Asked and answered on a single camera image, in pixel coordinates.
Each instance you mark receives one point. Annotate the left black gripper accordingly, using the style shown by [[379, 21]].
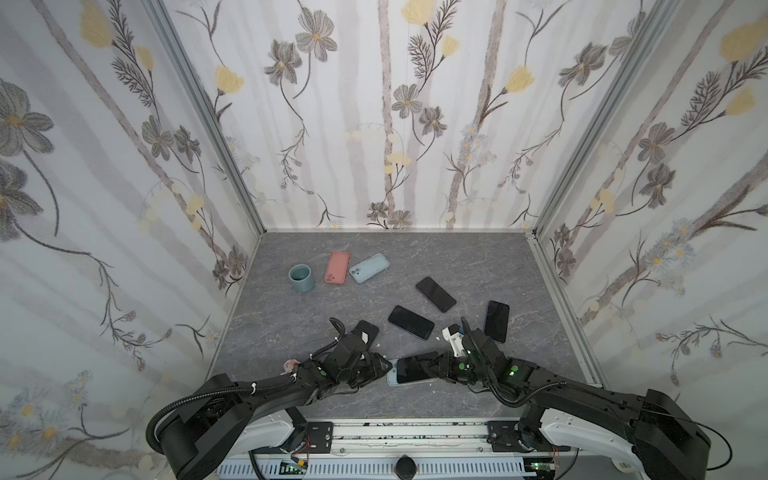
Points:
[[375, 370]]

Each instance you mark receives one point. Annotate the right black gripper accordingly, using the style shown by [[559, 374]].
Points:
[[441, 365]]

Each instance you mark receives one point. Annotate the black phone case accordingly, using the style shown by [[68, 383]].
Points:
[[363, 325]]

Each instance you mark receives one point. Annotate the light blue case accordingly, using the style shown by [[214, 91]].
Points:
[[391, 376], [368, 268]]

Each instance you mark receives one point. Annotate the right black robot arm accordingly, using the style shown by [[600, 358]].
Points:
[[649, 432]]

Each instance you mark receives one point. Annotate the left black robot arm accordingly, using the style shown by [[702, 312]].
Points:
[[196, 433]]

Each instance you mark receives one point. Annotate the black phone blue edge middle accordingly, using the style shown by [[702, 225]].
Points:
[[411, 322]]

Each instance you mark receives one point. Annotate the black phone blue edge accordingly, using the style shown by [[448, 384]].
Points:
[[436, 294], [411, 322]]

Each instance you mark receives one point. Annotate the black phone blue edge far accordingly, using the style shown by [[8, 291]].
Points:
[[436, 294]]

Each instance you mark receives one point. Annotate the pink phone case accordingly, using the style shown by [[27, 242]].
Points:
[[337, 268]]

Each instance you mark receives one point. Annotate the small pink figurine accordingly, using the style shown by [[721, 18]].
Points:
[[290, 366]]

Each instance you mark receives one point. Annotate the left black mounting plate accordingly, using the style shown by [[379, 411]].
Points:
[[319, 437]]

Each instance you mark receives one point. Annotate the black mounting plate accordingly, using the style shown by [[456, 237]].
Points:
[[319, 437], [505, 436]]

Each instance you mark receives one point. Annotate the teal ceramic cup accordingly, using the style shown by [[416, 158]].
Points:
[[301, 278]]

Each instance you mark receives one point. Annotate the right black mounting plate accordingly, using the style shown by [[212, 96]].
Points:
[[505, 436]]

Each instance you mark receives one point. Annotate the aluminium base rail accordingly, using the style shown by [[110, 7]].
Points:
[[442, 448]]

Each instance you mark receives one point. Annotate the black knob on rail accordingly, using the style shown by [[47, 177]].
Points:
[[405, 468]]

